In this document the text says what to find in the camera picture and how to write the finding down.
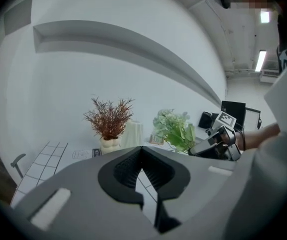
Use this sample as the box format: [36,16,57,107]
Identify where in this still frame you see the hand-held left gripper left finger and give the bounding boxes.
[97,146,145,210]

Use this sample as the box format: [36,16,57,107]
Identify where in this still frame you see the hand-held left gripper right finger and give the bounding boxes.
[142,146,192,235]

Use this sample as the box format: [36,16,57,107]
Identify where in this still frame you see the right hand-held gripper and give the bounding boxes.
[187,110,242,162]

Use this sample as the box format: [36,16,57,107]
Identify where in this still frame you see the green and white flowers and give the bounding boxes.
[152,108,197,155]

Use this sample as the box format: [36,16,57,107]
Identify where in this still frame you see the cream ribbed vase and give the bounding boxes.
[120,120,145,149]

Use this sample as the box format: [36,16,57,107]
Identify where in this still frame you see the person's right forearm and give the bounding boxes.
[238,122,282,151]

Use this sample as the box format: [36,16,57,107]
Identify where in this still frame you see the black bag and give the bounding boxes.
[198,111,214,130]

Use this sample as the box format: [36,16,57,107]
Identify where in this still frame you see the white bumpy pot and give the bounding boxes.
[99,135,123,156]

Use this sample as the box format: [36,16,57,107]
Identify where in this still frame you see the small wooden framed card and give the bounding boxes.
[149,133,166,145]

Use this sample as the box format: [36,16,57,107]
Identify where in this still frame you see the black monitor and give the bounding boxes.
[220,100,247,129]

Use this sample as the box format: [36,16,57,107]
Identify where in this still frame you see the white-screen monitor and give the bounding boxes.
[244,107,262,130]

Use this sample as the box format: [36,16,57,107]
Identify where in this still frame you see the white grid-pattern tablecloth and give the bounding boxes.
[10,135,184,225]

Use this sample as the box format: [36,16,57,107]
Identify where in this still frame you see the red-brown dried plant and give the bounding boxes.
[83,96,136,140]

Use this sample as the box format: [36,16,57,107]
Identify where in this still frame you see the grey chair armrest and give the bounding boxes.
[10,153,27,179]

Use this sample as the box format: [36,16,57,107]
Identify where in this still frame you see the white air conditioner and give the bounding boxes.
[259,68,280,84]

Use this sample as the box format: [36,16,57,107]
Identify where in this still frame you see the long ceiling light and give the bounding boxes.
[254,49,268,73]

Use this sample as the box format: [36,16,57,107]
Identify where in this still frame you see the square ceiling light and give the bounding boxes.
[259,8,271,24]

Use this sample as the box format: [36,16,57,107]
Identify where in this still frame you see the black cable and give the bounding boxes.
[234,125,246,151]

